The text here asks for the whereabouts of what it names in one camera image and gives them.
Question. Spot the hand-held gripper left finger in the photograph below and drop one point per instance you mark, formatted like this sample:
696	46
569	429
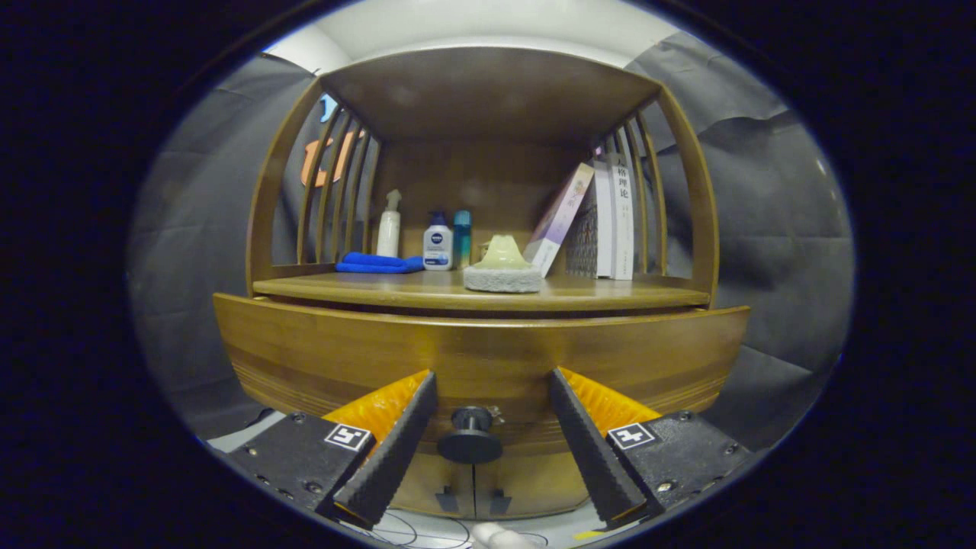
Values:
396	456

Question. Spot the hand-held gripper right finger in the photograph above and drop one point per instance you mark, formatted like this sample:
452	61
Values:
593	450

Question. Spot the black round drawer knob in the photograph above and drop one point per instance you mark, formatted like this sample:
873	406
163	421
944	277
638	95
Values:
470	438

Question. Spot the pale green grey sponge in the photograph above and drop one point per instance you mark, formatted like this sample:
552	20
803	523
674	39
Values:
503	267

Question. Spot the wooden cabinet door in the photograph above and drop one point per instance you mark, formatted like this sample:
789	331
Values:
534	480
427	488

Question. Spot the wooden countertop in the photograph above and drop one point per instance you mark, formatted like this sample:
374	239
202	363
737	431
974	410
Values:
610	290

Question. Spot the wooden cabinet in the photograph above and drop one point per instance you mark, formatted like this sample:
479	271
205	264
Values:
488	91

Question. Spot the white rounded object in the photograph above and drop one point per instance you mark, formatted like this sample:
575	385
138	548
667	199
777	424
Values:
499	537

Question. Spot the blue folded cloth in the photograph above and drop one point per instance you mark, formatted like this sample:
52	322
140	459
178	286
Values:
377	264

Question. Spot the patterned cover book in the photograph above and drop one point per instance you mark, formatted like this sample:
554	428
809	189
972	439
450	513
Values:
583	244

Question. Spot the white lotion bottle blue cap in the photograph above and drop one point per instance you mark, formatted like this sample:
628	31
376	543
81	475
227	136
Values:
438	248

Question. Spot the white pump bottle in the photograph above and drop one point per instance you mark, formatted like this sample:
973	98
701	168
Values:
389	232

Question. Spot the white book with printed spine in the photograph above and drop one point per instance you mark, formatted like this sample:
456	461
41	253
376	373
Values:
624	221

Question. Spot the teal transparent bottle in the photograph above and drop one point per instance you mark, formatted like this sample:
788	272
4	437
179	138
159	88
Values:
462	232

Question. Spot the purple book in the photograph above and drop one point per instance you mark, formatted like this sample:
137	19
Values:
560	217

